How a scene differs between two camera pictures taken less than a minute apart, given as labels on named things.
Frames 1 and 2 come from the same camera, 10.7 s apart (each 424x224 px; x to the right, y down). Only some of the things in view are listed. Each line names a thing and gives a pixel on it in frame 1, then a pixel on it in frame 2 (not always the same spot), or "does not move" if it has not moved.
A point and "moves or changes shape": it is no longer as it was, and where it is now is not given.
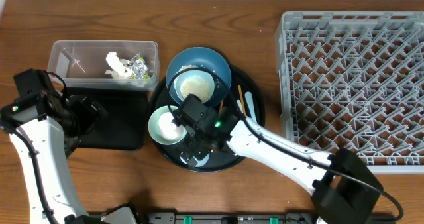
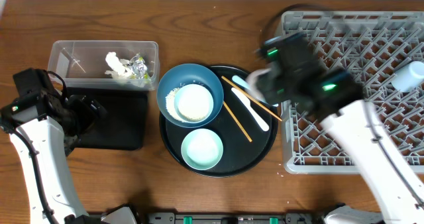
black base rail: (228, 218) does not move
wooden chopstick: (243, 104) -> (251, 98)
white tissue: (118, 70) does not move
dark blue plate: (204, 57) -> (180, 76)
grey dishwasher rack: (354, 80) does not move
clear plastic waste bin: (106, 65) does not move
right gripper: (198, 152) -> (265, 83)
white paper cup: (169, 130) -> (250, 83)
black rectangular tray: (122, 126) does not move
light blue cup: (199, 163) -> (409, 77)
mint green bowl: (162, 130) moves or changes shape
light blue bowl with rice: (198, 83) moves or changes shape
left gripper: (91, 116) does not move
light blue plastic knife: (248, 95) -> (246, 85)
